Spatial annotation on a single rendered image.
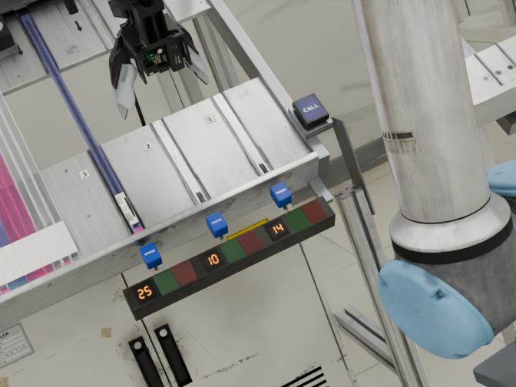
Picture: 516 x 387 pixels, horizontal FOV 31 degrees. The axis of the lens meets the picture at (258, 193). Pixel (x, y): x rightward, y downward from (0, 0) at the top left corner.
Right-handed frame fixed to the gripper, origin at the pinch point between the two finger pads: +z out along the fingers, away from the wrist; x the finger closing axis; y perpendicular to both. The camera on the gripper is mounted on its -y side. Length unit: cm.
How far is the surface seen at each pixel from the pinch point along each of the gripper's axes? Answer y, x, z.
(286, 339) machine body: 0, 10, 67
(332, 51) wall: -154, 102, 129
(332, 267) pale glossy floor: -69, 52, 139
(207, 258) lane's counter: 14.4, -3.5, 19.8
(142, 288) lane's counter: 14.2, -14.1, 19.8
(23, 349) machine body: -10, -35, 48
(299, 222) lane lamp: 15.6, 11.6, 20.1
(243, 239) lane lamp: 14.1, 2.6, 19.7
